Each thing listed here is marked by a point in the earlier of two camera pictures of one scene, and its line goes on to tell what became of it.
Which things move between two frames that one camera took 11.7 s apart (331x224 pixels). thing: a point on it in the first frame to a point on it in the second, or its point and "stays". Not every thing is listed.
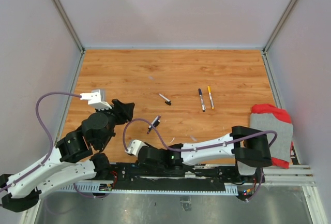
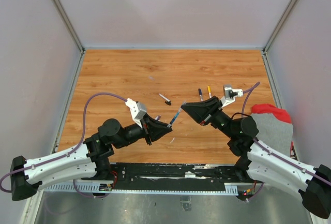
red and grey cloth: x=270 y=117 stays
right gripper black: x=148 y=167 to x=198 y=110
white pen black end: x=164 y=97 stays
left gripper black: x=125 y=110 to x=158 y=130
